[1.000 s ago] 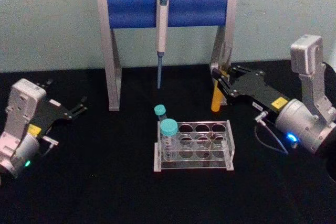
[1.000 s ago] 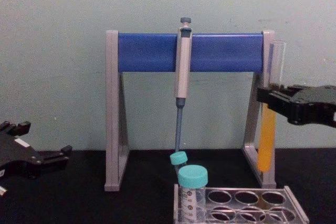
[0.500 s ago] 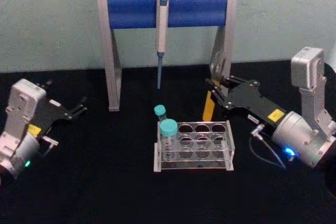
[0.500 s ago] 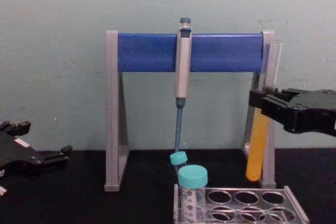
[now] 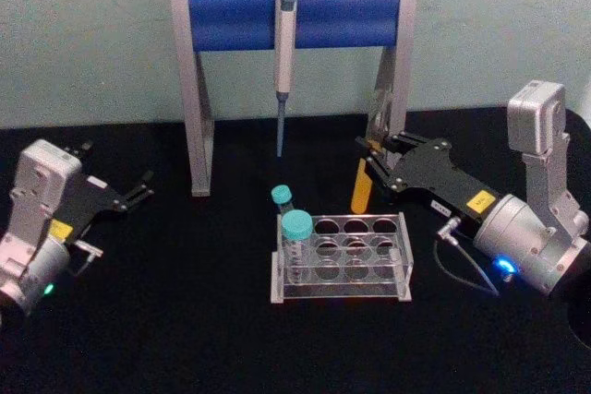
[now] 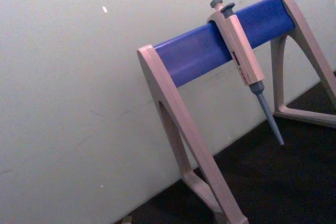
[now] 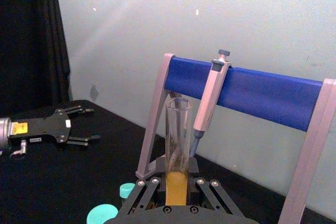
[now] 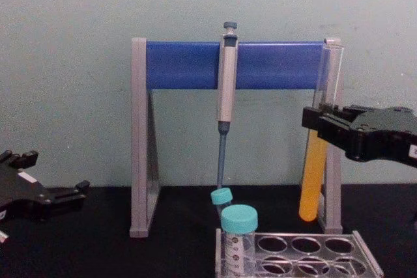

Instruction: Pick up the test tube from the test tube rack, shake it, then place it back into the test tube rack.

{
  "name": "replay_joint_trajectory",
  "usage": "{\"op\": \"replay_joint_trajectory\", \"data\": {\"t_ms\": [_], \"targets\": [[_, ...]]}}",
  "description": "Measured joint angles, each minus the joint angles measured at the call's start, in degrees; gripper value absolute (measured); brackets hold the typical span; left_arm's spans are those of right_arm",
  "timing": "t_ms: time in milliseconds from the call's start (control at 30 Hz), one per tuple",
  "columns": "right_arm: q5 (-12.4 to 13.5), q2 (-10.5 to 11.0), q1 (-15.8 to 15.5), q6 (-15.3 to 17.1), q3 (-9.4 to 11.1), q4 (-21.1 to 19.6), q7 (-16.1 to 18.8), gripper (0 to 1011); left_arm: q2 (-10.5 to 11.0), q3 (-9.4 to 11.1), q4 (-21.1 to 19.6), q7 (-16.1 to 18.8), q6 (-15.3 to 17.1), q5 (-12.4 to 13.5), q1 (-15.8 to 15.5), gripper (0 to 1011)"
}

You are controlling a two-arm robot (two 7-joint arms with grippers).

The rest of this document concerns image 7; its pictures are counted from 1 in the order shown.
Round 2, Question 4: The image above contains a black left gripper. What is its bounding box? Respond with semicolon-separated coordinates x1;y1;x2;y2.
8;105;101;151

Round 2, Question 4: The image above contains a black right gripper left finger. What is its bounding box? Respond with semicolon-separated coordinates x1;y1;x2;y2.
119;155;167;216

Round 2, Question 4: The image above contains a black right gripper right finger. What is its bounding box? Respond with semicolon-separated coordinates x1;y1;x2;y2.
186;157;241;216

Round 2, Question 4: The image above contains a glass tube with orange liquid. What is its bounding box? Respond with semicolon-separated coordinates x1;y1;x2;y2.
164;97;192;206

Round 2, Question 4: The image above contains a small teal cap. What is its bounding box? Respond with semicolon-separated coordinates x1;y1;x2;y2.
119;183;135;199

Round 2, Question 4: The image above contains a large teal round lid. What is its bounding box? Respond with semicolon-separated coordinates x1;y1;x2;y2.
86;204;119;224

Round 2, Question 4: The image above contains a black table cloth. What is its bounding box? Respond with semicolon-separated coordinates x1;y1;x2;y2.
0;99;336;224

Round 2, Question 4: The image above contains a grey pipette with dark plunger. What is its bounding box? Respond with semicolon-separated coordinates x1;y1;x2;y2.
189;49;232;158

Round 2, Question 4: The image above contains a black curtain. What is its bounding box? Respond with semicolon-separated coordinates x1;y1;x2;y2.
0;0;72;118

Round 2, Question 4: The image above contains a grey stand with blue bar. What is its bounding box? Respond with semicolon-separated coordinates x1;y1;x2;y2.
135;52;336;224

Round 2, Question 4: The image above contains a thin cable with silver plug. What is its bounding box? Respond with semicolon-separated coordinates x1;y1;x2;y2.
0;140;27;159

